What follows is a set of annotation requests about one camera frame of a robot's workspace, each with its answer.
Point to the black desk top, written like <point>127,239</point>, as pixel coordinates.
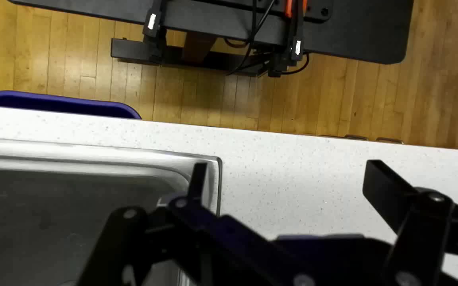
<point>356,26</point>

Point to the blue plastic bin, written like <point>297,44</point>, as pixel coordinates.
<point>54,103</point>

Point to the black desk frame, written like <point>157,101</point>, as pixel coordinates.
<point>154,53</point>

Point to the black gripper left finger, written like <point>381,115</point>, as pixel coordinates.
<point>186,249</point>

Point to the stainless steel double sink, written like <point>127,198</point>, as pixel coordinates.
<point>38,223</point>

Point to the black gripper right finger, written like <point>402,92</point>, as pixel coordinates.
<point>424,228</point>

